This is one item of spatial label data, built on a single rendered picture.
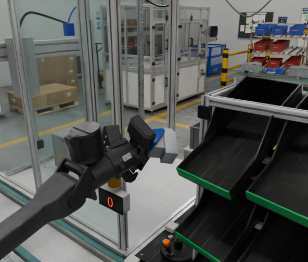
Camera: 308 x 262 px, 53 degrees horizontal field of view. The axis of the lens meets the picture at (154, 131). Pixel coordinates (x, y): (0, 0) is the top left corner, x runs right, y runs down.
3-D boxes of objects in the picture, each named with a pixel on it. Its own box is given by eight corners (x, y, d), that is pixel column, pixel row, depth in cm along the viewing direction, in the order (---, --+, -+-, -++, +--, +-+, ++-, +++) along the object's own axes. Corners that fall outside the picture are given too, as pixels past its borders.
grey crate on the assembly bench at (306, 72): (310, 79, 540) (312, 69, 534) (286, 76, 563) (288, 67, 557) (314, 76, 563) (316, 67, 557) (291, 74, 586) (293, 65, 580)
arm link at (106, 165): (91, 208, 59) (80, 168, 55) (76, 196, 63) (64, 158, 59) (119, 190, 63) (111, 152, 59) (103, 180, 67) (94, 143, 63)
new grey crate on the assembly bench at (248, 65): (255, 74, 588) (256, 65, 583) (240, 72, 605) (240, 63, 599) (261, 71, 619) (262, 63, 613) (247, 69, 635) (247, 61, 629)
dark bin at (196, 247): (223, 270, 61) (216, 250, 57) (176, 237, 70) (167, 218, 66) (291, 176, 73) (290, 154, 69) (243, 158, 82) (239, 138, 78)
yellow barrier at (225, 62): (224, 96, 761) (228, 49, 722) (217, 95, 773) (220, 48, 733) (268, 77, 1015) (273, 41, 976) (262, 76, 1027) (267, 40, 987)
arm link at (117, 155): (125, 152, 55) (105, 128, 57) (108, 198, 69) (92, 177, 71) (157, 133, 60) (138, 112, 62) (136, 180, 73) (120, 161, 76)
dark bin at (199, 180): (230, 201, 56) (223, 173, 51) (178, 175, 65) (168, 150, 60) (303, 112, 67) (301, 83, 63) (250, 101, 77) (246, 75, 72)
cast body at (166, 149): (178, 154, 67) (148, 151, 65) (172, 164, 70) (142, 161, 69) (175, 124, 72) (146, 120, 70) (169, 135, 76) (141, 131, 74)
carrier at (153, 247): (187, 291, 104) (189, 262, 99) (134, 259, 117) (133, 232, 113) (219, 251, 121) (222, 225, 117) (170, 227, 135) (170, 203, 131)
